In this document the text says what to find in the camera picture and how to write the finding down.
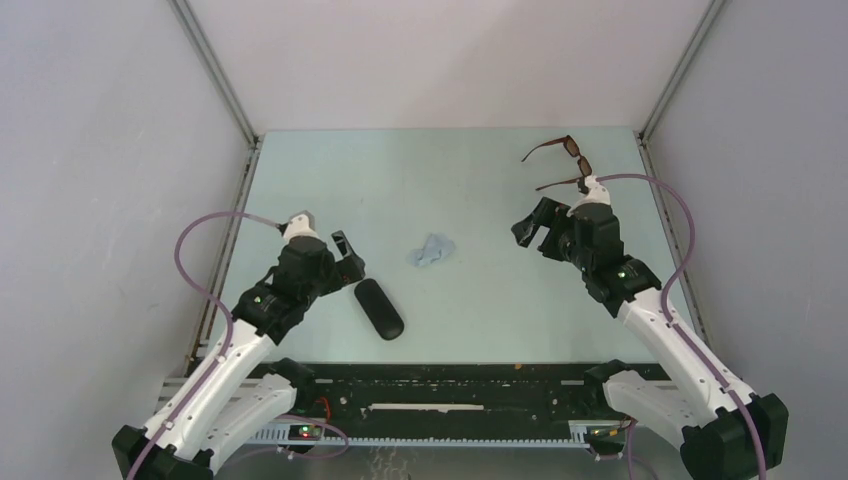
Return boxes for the black glasses case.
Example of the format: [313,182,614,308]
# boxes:
[354,279,405,341]

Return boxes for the light blue cleaning cloth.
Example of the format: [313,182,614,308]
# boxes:
[406,233,456,268]

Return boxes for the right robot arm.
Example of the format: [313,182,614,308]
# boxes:
[511,197,789,479]

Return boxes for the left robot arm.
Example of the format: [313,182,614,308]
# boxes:
[112,228,365,479]

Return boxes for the brown sunglasses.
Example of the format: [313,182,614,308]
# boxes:
[520,135,594,192]

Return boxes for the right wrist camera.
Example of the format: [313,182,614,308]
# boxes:
[573,175,611,208]

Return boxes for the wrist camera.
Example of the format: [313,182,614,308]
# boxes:
[280,211,319,242]
[573,175,611,208]

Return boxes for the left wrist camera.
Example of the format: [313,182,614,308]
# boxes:
[280,211,319,242]

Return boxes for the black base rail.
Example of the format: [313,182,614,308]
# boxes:
[293,363,626,441]

